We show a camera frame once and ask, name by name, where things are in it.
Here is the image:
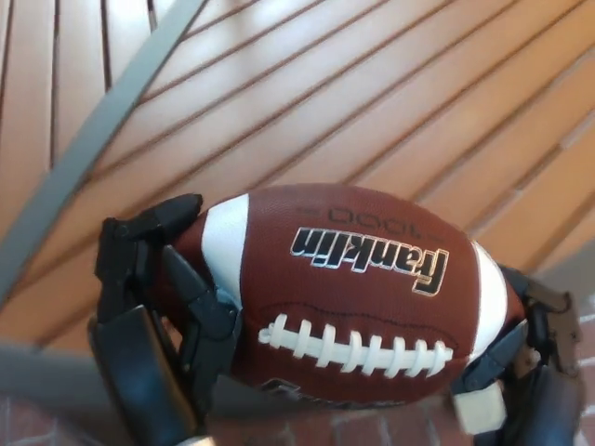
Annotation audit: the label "brown Franklin football white laces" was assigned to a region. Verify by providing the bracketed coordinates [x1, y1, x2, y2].
[160, 184, 529, 410]

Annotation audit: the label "wood slat table dark frame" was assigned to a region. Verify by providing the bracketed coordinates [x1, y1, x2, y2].
[0, 0, 595, 419]
[0, 0, 157, 243]

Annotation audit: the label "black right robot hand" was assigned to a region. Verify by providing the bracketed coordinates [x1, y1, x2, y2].
[450, 264, 587, 446]

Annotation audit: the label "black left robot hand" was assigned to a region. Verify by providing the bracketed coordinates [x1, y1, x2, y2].
[87, 193, 243, 442]

